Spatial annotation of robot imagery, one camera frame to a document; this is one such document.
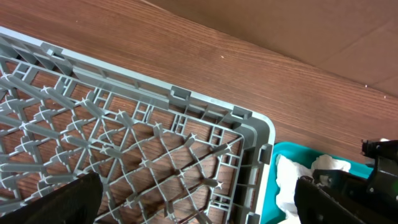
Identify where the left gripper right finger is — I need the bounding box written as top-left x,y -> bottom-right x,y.
294,176 -> 366,224

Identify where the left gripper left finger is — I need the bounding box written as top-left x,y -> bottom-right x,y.
1,172 -> 103,224

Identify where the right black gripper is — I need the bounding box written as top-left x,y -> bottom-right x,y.
313,140 -> 397,223

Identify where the white napkin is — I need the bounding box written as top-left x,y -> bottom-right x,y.
275,154 -> 351,224

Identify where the teal plastic serving tray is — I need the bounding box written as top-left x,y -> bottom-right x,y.
261,142 -> 371,223

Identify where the grey plastic dish rack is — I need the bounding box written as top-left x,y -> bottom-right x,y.
1,28 -> 275,223

